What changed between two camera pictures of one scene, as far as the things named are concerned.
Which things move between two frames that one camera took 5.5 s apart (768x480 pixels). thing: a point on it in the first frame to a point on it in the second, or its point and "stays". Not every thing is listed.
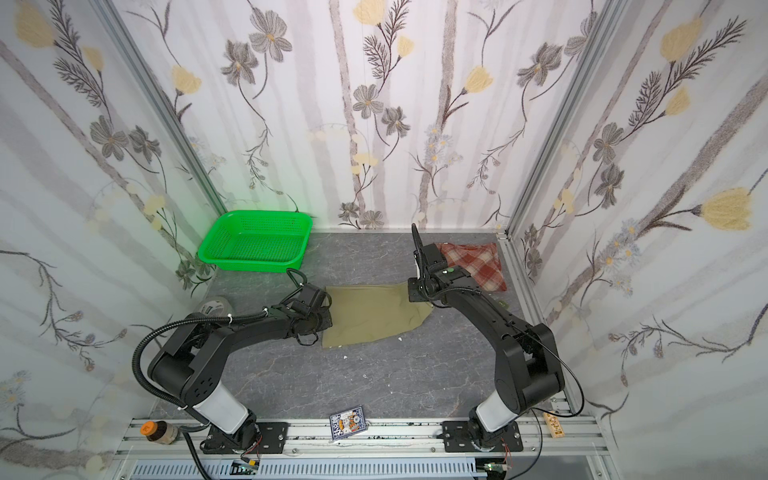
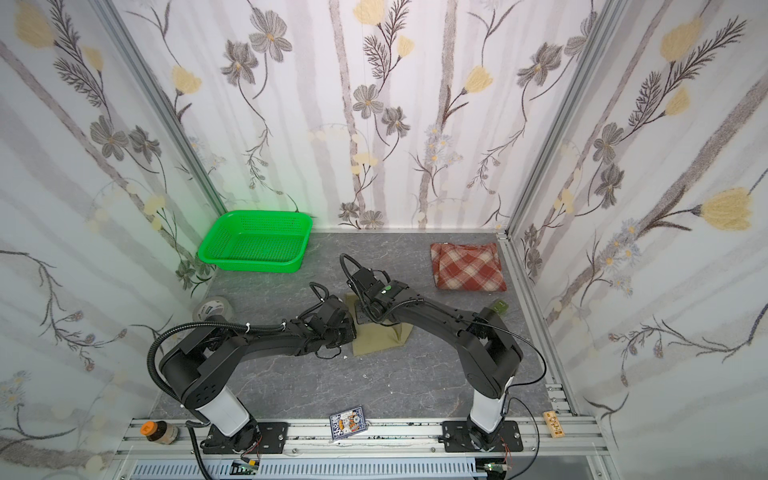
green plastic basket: [260, 241] stays
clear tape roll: [217, 306] stays
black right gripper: [425, 282] to [365, 299]
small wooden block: [553, 424] stays
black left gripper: [318, 312] to [342, 324]
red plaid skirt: [481, 261] stays
